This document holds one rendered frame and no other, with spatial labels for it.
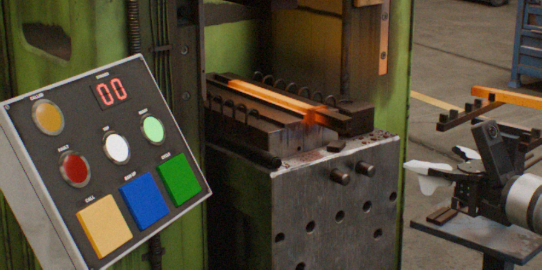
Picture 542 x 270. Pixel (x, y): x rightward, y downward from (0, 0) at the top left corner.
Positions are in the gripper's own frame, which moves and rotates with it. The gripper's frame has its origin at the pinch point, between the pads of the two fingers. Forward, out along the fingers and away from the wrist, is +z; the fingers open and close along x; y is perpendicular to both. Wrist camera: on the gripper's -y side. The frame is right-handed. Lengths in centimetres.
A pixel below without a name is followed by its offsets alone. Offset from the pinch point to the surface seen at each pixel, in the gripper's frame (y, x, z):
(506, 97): 6, 60, 26
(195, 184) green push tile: 1.1, -41.2, 16.5
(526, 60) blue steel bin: 81, 357, 218
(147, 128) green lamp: -9, -47, 21
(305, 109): -0.4, -1.5, 33.6
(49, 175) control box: -9, -69, 11
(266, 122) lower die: 2.3, -8.7, 38.3
